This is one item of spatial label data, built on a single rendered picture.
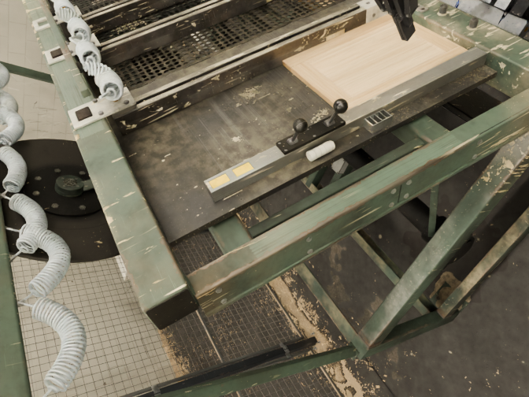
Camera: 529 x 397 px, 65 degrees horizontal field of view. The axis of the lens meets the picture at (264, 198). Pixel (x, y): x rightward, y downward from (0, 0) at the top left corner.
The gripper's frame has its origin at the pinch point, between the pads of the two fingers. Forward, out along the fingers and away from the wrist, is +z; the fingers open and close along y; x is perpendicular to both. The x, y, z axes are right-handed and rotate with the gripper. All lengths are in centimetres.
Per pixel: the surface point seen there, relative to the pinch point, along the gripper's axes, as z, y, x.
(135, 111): 0, -64, -50
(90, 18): -1, -136, -32
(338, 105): 12.7, -11.4, -17.1
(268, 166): 14.2, -19.3, -39.3
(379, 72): 37.9, -26.6, 6.8
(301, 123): 7.3, -12.9, -26.6
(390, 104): 32.5, -12.7, -3.7
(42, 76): 26, -219, -72
